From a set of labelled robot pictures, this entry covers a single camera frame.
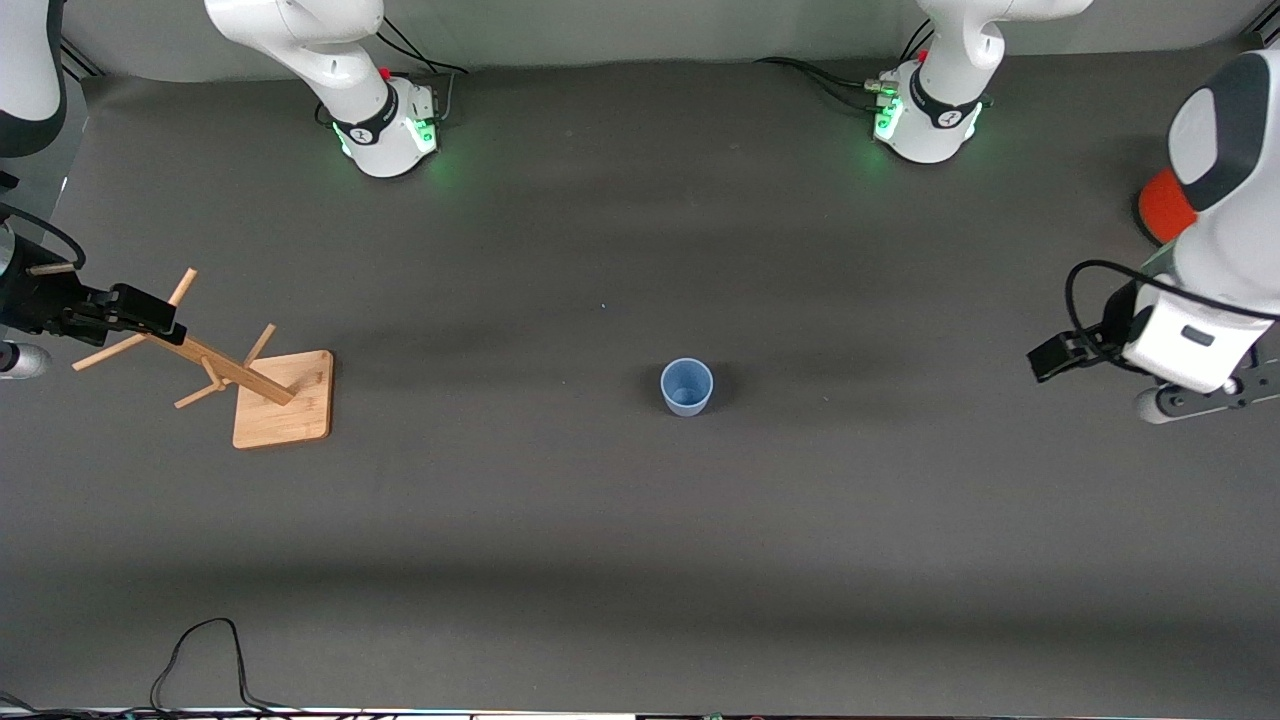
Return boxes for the black left arm base cables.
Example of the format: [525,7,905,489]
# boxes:
[755,18,936,113]

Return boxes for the dark grey table cloth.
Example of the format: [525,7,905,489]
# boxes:
[0,40,1280,716]

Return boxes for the light blue plastic cup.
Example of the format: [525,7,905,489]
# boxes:
[660,358,714,418]

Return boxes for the thin black looped floor cable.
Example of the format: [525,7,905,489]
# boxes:
[150,618,301,716]

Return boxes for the black right arm base cables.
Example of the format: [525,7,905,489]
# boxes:
[315,15,471,129]

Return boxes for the wooden cup rack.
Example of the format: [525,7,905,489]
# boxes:
[72,268,334,450]

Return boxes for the black frame strut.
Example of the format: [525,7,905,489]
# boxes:
[48,28,106,81]

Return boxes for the black arm base cables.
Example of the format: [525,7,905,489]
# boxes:
[755,18,936,113]
[315,15,471,129]

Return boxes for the orange drink can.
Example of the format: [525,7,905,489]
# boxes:
[1138,168,1199,244]

